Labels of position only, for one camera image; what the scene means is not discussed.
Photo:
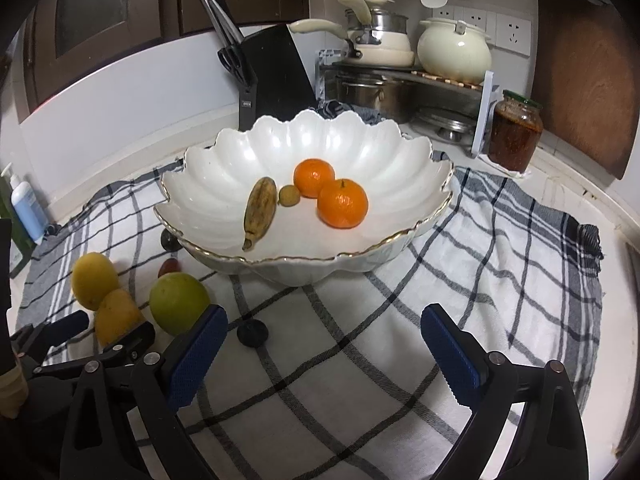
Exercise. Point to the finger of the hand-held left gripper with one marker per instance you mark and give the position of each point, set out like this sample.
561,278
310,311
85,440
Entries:
67,327
132,340

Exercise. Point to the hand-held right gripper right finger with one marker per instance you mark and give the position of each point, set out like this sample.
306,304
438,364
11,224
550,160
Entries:
452,355

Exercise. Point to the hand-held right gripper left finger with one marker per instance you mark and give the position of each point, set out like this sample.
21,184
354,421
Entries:
197,355

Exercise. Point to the yellow mango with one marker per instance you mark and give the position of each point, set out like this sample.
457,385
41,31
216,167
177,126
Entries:
117,317

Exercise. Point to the yellow lemon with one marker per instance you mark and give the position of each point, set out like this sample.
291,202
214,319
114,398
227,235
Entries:
92,280

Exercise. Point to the green apple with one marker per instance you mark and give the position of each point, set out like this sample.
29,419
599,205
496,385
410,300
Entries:
177,302

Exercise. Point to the dark blueberry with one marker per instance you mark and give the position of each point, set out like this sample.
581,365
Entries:
252,334

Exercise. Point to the red grape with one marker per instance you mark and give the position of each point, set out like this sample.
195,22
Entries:
169,267

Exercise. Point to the dark purple plum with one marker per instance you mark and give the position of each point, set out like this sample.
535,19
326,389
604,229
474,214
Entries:
169,241

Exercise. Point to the spotted small banana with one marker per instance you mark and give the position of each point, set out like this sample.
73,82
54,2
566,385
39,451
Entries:
260,210

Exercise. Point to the white scalloped bowl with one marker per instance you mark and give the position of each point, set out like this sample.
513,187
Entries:
225,175

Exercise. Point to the small brown longan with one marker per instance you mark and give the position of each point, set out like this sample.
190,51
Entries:
289,195

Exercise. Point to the orange tangerine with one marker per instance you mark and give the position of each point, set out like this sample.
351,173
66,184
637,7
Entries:
313,177
343,205

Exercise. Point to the person's left hand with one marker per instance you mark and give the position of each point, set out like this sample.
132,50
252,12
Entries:
12,395

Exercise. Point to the green dish soap bottle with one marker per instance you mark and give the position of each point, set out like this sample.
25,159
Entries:
22,255

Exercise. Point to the grey white checked cloth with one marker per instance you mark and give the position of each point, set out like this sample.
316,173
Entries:
350,360

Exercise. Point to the white blue pump bottle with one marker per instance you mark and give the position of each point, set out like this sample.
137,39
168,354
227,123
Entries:
30,210

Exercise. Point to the white jar coaster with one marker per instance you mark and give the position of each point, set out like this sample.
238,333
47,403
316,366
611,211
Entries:
520,174

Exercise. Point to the steel pot lid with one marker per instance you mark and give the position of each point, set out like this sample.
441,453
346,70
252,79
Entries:
450,127

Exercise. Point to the glass jar of sauce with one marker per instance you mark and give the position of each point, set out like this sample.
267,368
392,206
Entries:
515,135

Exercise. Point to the white counter shelf rack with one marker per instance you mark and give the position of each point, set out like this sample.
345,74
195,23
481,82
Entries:
485,115

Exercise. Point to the steel stockpot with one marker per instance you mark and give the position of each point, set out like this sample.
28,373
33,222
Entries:
370,97

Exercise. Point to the wooden trivet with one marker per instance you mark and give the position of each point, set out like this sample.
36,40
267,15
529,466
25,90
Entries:
440,79

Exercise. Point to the black knife block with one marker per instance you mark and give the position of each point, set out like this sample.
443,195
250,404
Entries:
275,75

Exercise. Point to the black kitchen scissors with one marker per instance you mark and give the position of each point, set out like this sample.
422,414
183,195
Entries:
232,60

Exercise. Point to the cream ceramic pot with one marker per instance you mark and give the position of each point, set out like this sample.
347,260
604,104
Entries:
450,55

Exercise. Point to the brown wooden cutting board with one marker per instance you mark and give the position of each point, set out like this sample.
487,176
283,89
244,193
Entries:
585,75

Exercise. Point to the cream saucepan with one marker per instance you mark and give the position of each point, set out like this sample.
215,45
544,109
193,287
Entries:
385,52

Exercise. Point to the brown framed window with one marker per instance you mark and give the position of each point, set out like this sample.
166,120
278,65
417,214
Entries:
150,5

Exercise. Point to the steel steamer pot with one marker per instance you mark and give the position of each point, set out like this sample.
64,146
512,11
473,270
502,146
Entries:
385,22

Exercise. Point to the white wall socket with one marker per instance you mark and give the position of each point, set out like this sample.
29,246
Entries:
450,12
479,19
512,32

